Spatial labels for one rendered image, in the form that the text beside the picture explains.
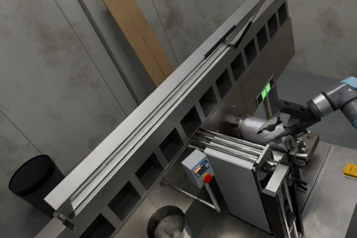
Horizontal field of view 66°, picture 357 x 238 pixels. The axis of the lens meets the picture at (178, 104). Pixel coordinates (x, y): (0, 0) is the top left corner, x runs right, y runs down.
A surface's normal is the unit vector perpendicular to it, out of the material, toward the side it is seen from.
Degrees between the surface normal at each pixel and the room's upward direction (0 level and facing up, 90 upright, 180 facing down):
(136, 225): 90
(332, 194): 0
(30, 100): 90
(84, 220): 90
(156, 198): 90
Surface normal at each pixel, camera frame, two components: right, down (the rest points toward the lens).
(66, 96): 0.62, 0.27
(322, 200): -0.34, -0.75
